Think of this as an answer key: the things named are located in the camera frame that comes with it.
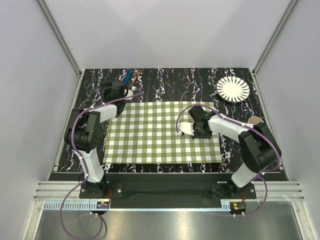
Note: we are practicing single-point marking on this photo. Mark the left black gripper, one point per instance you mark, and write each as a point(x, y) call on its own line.
point(106, 97)

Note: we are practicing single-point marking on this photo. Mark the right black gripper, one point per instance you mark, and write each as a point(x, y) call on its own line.
point(208, 135)

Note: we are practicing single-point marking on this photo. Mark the white blue striped plate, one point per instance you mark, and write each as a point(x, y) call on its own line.
point(233, 89)

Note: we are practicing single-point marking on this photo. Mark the green checkered cloth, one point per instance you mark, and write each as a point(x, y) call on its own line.
point(145, 133)

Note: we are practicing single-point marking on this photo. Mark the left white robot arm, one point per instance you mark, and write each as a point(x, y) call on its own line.
point(83, 128)

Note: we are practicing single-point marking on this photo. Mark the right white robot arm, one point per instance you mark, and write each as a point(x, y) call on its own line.
point(258, 146)

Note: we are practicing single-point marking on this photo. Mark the blue plastic knife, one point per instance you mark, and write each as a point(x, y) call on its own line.
point(128, 76)

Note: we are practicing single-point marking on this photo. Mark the brown wooden fork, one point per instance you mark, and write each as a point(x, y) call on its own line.
point(138, 72)

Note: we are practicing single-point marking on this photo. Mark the beige paper cup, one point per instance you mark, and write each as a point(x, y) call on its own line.
point(255, 120)

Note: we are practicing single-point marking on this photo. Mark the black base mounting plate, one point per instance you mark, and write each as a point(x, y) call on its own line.
point(122, 185)

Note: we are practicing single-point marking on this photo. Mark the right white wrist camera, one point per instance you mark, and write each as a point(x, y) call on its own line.
point(185, 128)

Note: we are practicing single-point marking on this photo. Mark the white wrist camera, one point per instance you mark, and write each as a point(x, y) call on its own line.
point(131, 92)
point(185, 128)

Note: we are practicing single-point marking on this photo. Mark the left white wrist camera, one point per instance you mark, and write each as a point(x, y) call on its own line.
point(131, 92)

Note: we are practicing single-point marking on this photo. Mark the left aluminium frame post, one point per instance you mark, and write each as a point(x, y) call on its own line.
point(58, 35)

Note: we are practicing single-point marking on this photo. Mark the aluminium frame post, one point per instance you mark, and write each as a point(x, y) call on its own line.
point(58, 35)
point(276, 33)

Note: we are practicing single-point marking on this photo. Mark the aluminium front rail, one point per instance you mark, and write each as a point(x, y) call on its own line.
point(60, 195)

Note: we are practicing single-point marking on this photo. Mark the right aluminium frame post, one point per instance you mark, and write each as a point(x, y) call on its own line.
point(276, 33)

